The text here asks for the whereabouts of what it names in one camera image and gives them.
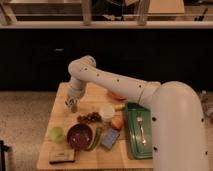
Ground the white plastic cup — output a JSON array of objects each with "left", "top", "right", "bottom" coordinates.
[{"left": 99, "top": 104, "right": 115, "bottom": 123}]

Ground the brown wooden block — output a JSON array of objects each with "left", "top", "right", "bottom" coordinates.
[{"left": 49, "top": 149, "right": 75, "bottom": 164}]

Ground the orange towel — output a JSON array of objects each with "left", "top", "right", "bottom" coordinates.
[{"left": 107, "top": 90, "right": 126, "bottom": 101}]

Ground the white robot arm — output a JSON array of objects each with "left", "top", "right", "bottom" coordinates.
[{"left": 66, "top": 55, "right": 209, "bottom": 171}]

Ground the green pea pod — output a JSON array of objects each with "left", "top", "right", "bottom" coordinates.
[{"left": 85, "top": 127, "right": 103, "bottom": 151}]

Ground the yellow banana piece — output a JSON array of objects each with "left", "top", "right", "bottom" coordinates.
[{"left": 114, "top": 104, "right": 125, "bottom": 111}]

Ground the green apple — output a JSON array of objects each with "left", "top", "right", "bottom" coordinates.
[{"left": 48, "top": 127, "right": 65, "bottom": 143}]

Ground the bunch of dark grapes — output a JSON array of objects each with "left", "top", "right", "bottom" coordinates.
[{"left": 77, "top": 112, "right": 101, "bottom": 124}]

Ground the metal cup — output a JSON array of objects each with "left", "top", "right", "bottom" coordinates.
[{"left": 65, "top": 99, "right": 78, "bottom": 113}]

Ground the blue sponge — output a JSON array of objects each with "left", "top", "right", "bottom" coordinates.
[{"left": 101, "top": 128, "right": 120, "bottom": 150}]

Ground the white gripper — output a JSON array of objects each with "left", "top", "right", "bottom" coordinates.
[{"left": 65, "top": 87, "right": 84, "bottom": 109}]

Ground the green tray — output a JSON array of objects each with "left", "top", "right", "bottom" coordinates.
[{"left": 124, "top": 102, "right": 152, "bottom": 160}]

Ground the dark red bowl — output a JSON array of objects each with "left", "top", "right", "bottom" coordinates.
[{"left": 67, "top": 123, "right": 93, "bottom": 150}]

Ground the orange fruit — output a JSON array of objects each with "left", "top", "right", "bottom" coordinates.
[{"left": 111, "top": 116, "right": 124, "bottom": 130}]

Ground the silver fork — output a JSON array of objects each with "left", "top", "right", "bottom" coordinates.
[{"left": 137, "top": 115, "right": 146, "bottom": 146}]

